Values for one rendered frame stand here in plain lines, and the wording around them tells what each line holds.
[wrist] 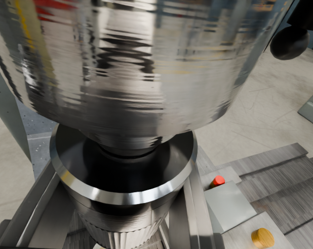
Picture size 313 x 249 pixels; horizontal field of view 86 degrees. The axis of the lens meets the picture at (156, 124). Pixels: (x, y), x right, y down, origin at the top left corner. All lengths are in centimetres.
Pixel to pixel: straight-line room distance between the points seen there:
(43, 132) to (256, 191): 54
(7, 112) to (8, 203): 109
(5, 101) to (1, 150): 136
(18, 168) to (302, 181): 169
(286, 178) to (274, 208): 11
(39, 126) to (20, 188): 114
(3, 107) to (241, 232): 55
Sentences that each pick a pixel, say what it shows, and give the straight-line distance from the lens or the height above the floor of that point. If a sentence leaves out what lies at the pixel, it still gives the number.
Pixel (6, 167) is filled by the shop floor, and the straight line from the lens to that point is 175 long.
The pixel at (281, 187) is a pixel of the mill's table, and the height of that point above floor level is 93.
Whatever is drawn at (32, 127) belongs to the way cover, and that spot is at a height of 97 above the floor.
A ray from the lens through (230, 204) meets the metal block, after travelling 28.
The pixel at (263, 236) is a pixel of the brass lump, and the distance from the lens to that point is 31.
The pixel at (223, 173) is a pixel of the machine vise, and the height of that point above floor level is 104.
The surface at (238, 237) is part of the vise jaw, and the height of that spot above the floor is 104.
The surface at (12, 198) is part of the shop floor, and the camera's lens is 159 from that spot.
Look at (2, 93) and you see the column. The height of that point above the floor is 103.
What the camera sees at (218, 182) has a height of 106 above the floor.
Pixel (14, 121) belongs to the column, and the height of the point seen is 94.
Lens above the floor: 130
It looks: 44 degrees down
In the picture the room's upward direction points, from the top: 12 degrees clockwise
